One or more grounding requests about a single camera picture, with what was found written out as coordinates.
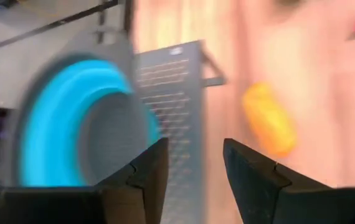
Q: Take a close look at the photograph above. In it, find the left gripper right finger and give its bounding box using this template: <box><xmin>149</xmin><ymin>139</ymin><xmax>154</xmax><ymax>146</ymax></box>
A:
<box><xmin>223</xmin><ymin>138</ymin><xmax>334</xmax><ymax>224</ymax></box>

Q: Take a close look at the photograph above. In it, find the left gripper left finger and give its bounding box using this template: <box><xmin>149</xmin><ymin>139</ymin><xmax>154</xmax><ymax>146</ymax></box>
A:
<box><xmin>95</xmin><ymin>138</ymin><xmax>169</xmax><ymax>224</ymax></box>

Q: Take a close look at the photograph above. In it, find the yellow toy mango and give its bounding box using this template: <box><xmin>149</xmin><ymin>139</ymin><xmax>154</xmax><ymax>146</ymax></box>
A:
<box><xmin>242</xmin><ymin>81</ymin><xmax>297</xmax><ymax>158</ymax></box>

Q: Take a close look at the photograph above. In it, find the blue collapsible bowl grey rim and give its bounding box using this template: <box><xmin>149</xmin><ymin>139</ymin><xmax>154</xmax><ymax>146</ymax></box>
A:
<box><xmin>0</xmin><ymin>29</ymin><xmax>163</xmax><ymax>189</ymax></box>

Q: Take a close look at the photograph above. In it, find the grey perforated metal stand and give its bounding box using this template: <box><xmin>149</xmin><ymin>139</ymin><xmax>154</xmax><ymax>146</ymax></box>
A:
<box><xmin>133</xmin><ymin>39</ymin><xmax>228</xmax><ymax>224</ymax></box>

